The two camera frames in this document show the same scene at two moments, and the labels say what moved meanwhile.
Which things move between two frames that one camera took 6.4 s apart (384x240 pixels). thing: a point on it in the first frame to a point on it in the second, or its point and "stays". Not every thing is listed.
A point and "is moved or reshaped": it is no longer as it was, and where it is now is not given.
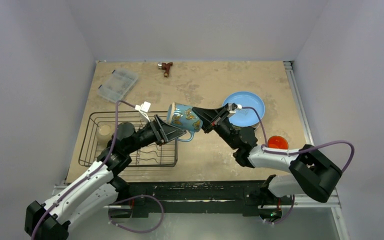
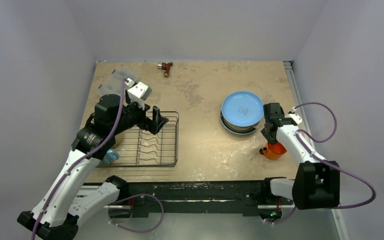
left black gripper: x=163 y=132 to x=153 y=125
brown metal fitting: x=163 y=66 stays
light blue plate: x=246 y=117 stays
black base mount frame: x=249 y=197 stays
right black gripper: x=221 y=116 to x=266 y=133
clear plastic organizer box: x=117 y=85 stays
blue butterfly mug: x=183 y=116 is moved or reshaped
